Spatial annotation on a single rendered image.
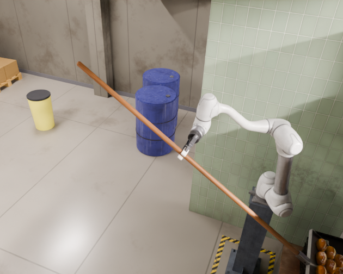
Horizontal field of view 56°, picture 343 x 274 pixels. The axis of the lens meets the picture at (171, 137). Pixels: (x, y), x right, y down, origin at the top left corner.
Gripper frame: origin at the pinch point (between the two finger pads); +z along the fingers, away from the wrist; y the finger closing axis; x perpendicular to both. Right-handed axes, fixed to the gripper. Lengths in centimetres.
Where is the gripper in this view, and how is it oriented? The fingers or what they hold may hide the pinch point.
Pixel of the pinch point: (183, 153)
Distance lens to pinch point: 186.8
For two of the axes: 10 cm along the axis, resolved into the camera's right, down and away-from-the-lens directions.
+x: -7.6, -6.5, -0.5
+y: -5.2, 5.5, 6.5
